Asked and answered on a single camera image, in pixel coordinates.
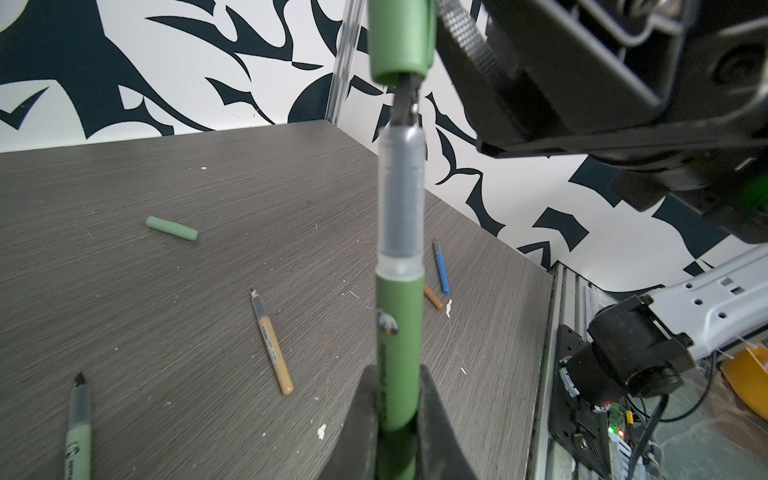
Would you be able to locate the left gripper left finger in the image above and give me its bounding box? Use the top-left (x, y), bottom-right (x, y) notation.
top-left (318, 365), bottom-right (379, 480)

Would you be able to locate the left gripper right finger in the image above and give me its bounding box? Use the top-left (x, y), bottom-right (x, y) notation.
top-left (416, 365), bottom-right (477, 480)

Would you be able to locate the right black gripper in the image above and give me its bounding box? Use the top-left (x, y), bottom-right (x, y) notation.
top-left (436, 0), bottom-right (767, 243)

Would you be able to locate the green pen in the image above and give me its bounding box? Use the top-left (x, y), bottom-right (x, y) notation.
top-left (64, 371), bottom-right (92, 480)
top-left (376, 74), bottom-right (425, 479)

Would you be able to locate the green pen cap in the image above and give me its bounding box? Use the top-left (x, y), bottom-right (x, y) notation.
top-left (367, 0), bottom-right (437, 86)
top-left (145, 216), bottom-right (199, 242)

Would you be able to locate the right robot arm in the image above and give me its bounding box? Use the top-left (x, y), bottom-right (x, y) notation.
top-left (436, 1), bottom-right (767, 405)

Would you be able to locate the tan pen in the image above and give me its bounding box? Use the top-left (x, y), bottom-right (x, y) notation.
top-left (423, 284), bottom-right (444, 310)
top-left (250, 287), bottom-right (294, 396)

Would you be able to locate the blue pen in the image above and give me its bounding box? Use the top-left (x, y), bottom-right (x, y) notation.
top-left (432, 239), bottom-right (450, 295)

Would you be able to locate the green lit circuit board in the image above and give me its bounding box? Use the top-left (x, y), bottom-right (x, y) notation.
top-left (602, 401), bottom-right (646, 480)

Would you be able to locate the yellow object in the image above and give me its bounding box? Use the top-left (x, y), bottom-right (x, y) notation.
top-left (722, 345), bottom-right (768, 420)

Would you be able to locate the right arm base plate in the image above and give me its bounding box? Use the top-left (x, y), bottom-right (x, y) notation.
top-left (549, 325), bottom-right (611, 478)

